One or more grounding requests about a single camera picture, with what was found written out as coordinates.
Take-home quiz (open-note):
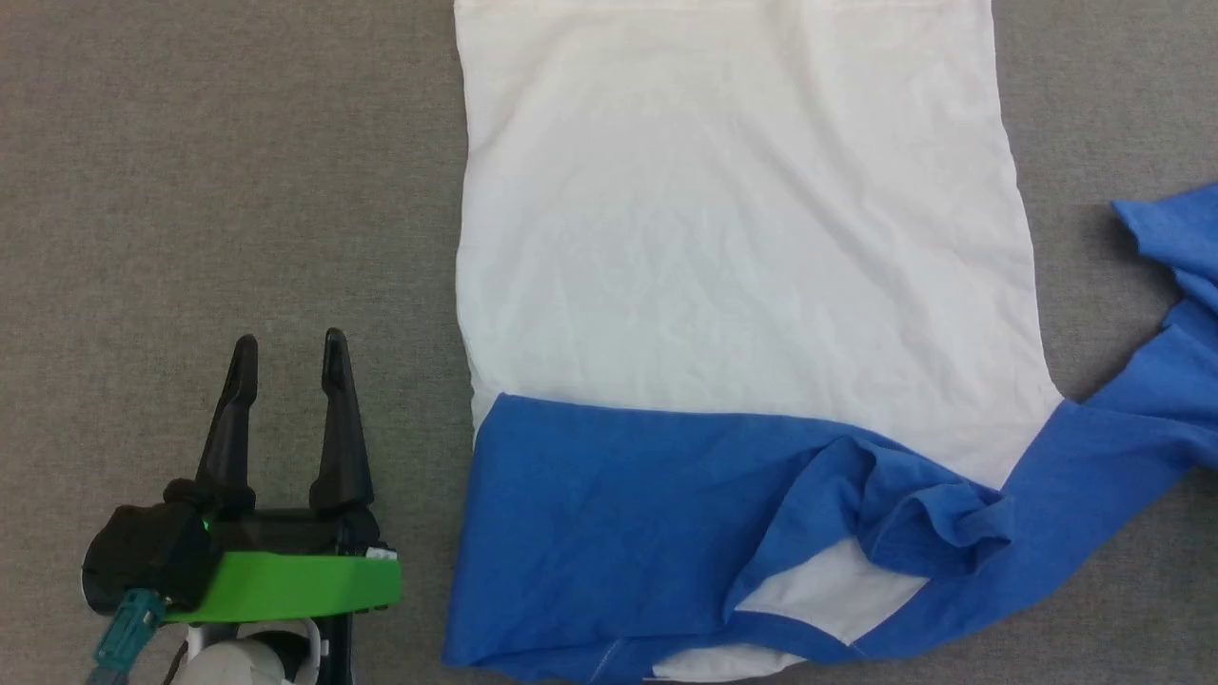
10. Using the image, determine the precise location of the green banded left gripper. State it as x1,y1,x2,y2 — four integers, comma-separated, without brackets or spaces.
82,328,403,625

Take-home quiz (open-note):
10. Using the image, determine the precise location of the white and blue long-sleeve shirt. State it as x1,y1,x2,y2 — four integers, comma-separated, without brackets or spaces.
442,0,1218,685

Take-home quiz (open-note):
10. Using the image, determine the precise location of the grey fabric sofa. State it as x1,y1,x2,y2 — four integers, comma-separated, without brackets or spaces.
0,0,1218,685

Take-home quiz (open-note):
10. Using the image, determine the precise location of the teal cable connector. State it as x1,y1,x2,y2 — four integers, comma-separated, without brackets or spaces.
91,588,165,685

